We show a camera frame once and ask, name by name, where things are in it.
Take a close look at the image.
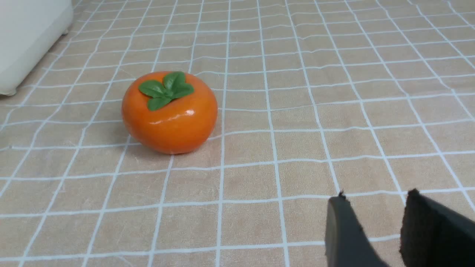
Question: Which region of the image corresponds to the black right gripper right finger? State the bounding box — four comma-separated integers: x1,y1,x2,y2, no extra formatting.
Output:
399,189,475,267

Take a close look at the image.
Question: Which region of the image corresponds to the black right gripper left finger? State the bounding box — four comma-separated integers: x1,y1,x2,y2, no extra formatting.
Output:
325,191,388,267

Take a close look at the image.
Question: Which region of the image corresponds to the white two-slot toaster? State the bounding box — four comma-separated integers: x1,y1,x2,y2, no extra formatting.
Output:
0,0,73,96

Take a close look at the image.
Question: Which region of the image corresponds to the checked beige tablecloth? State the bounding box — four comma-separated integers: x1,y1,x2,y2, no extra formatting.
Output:
1,0,475,267

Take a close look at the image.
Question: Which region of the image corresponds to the orange toy persimmon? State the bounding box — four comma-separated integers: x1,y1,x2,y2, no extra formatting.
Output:
121,71,218,154

